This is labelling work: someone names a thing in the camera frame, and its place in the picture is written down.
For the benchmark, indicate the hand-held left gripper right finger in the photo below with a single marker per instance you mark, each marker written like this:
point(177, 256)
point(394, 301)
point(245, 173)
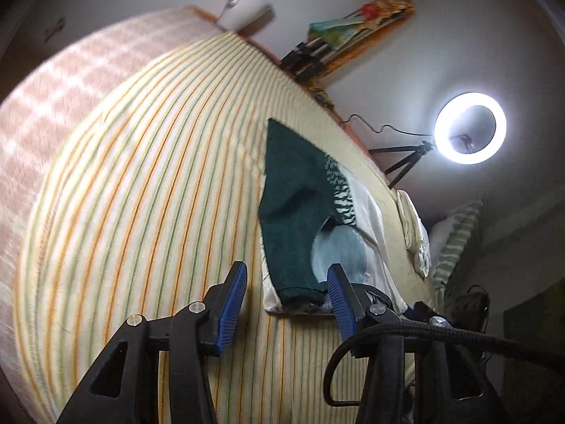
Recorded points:
point(342, 304)

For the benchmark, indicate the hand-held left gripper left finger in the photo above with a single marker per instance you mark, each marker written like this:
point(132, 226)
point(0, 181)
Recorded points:
point(231, 304)

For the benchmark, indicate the green cream tree-print t-shirt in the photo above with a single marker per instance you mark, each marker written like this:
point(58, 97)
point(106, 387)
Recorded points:
point(291, 194)

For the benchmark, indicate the folded white patterned garment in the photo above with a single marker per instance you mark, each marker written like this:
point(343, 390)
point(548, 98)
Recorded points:
point(423, 256)

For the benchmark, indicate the folded cream cloth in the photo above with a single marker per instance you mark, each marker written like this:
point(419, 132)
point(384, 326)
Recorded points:
point(408, 216)

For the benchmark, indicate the green striped pillow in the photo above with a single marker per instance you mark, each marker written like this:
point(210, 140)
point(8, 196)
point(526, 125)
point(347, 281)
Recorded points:
point(459, 234)

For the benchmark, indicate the yellow striped bed sheet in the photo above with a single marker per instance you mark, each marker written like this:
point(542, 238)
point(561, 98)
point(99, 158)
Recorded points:
point(154, 185)

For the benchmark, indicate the small black tripod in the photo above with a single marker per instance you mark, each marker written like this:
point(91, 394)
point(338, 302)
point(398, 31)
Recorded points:
point(401, 165)

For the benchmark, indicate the colourful hanging doll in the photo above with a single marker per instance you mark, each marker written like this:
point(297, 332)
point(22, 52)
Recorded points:
point(335, 33)

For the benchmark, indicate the pink checked blanket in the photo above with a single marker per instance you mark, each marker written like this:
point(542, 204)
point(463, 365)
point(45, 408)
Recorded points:
point(53, 97)

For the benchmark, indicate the white mug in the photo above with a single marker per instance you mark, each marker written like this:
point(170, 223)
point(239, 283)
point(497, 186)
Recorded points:
point(242, 11)

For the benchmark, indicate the metal door stop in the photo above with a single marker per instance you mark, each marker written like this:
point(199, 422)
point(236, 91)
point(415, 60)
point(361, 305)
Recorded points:
point(56, 27)

